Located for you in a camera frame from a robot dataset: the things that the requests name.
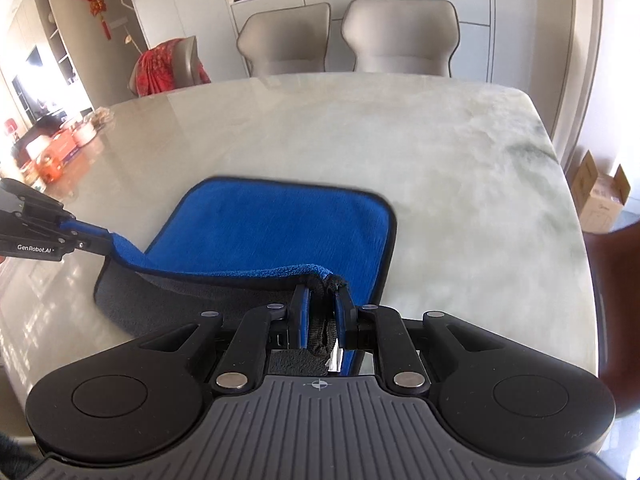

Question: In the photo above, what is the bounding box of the blue towel with grey underside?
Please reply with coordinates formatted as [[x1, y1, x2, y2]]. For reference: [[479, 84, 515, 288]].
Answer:
[[94, 175, 399, 377]]

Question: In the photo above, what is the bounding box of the golden branch wall decoration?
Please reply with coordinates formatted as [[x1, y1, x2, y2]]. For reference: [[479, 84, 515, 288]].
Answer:
[[109, 0, 147, 57]]

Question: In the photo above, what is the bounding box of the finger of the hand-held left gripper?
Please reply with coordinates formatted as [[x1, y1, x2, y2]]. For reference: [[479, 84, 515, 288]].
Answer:
[[65, 236, 117, 260], [0, 178, 114, 242]]

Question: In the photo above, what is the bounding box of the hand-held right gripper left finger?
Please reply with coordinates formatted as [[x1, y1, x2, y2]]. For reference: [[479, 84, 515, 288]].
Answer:
[[134, 285, 312, 392]]

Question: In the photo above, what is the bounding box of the open cardboard box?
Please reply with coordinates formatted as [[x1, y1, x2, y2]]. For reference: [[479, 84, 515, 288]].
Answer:
[[570, 150, 632, 234]]

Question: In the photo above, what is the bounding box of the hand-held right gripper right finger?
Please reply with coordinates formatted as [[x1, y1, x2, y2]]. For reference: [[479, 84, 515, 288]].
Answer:
[[334, 285, 506, 390]]

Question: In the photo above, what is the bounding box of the red patterned cloth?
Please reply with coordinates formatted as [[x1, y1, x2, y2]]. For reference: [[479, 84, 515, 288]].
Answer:
[[135, 39, 212, 97]]

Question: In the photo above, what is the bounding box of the dark brown chair back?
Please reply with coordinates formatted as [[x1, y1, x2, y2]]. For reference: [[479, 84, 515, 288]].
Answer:
[[584, 224, 640, 419]]

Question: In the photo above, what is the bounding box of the orange box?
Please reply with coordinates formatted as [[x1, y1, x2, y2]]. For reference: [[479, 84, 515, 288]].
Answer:
[[36, 130, 84, 182]]

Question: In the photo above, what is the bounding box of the white round container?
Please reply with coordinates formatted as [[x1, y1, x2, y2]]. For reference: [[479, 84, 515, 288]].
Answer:
[[74, 122, 99, 147]]

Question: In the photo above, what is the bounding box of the beige dining chair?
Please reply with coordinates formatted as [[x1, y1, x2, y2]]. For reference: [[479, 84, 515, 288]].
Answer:
[[236, 2, 332, 79], [341, 0, 460, 79]]

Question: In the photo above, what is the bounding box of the beige chair under red cloth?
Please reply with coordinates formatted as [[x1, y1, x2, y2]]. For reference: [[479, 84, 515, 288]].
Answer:
[[129, 36, 200, 96]]

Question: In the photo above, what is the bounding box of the white sideboard cabinet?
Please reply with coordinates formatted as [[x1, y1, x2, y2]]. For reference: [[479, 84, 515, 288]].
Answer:
[[230, 0, 494, 84]]

